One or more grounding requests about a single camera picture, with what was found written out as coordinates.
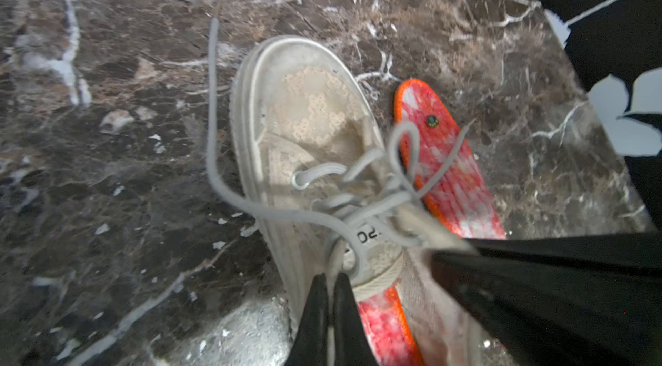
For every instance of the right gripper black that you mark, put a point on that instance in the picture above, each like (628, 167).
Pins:
(592, 300)

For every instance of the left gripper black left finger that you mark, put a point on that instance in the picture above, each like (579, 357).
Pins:
(311, 343)

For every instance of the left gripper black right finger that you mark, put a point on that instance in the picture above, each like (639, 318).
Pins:
(351, 346)

